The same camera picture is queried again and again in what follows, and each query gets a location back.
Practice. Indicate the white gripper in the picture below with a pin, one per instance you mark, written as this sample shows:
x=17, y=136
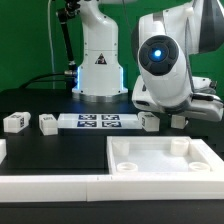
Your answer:
x=200, y=106

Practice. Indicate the white square table top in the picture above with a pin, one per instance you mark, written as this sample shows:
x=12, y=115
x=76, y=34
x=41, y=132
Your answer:
x=152, y=155

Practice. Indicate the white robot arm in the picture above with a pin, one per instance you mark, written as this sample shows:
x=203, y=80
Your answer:
x=161, y=44

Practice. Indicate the white plate with fiducial tags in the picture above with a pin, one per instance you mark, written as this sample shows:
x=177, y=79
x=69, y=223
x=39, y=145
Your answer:
x=98, y=121

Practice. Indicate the white front fence bar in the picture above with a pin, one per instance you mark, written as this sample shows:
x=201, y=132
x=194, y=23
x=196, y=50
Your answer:
x=71, y=188

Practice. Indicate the black camera stand pole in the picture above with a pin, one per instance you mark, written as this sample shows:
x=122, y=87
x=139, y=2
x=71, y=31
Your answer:
x=71, y=9

